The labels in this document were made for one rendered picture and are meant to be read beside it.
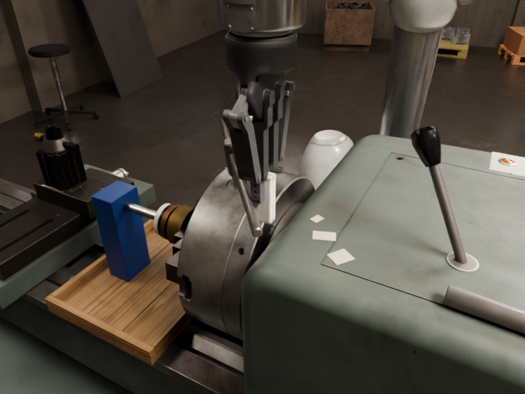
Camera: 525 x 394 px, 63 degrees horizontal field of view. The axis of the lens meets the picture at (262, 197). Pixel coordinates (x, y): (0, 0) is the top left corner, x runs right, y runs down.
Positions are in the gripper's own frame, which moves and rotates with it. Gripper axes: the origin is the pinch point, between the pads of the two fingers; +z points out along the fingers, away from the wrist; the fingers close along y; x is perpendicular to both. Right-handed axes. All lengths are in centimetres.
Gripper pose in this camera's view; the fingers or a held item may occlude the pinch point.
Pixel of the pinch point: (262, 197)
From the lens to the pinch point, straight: 54.5
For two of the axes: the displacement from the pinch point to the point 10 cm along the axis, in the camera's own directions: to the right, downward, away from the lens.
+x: 8.8, 2.5, -4.0
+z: 0.0, 8.5, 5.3
